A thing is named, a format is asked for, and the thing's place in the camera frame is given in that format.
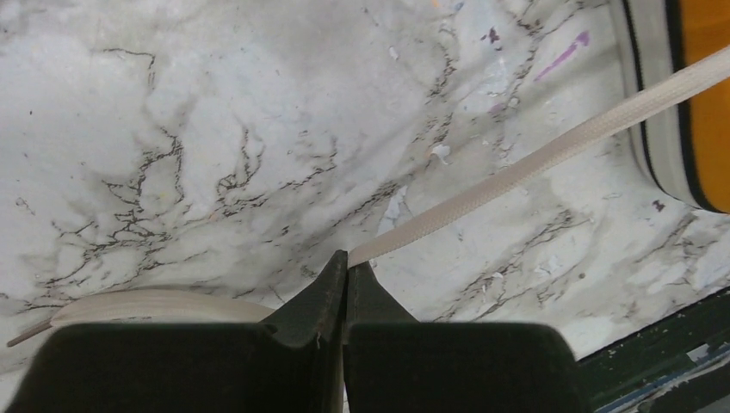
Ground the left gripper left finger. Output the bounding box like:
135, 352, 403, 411
8, 250, 348, 412

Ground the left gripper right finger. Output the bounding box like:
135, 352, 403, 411
343, 263, 588, 412

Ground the white shoelace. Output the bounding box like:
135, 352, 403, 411
6, 47, 729, 348

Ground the orange canvas sneaker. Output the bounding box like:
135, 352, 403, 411
609, 0, 730, 215

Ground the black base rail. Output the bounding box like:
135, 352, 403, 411
578, 287, 729, 412

